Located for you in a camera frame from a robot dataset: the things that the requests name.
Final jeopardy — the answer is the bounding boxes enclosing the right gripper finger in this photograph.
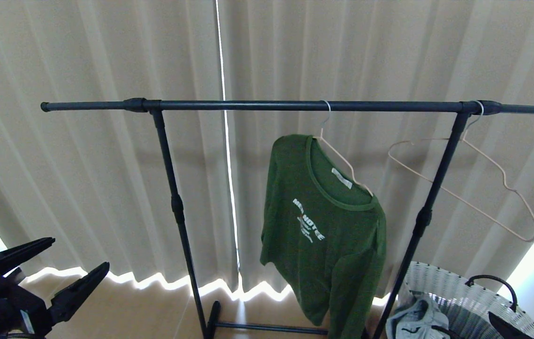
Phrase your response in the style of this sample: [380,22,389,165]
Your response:
[488,311,534,339]

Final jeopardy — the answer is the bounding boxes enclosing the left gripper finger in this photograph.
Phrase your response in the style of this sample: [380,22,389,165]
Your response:
[0,237,56,277]
[48,262,110,325]

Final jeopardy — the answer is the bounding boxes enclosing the pale grey shorts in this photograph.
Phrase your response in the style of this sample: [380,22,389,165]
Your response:
[385,294,451,339]

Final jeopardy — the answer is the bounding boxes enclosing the pink clothes hanger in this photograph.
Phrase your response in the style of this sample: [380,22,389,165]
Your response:
[388,101,534,243]
[314,100,375,197]

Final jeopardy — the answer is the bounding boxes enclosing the green long-sleeved shirt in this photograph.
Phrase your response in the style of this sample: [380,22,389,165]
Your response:
[260,134,388,339]

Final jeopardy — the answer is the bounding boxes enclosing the white laundry basket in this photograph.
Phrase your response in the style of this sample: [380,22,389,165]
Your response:
[396,261,534,339]

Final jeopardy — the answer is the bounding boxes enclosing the black clothes rack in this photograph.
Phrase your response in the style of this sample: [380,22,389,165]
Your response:
[40,98,534,339]

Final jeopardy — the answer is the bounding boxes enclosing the beige curtain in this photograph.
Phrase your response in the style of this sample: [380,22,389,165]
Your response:
[0,0,534,302]

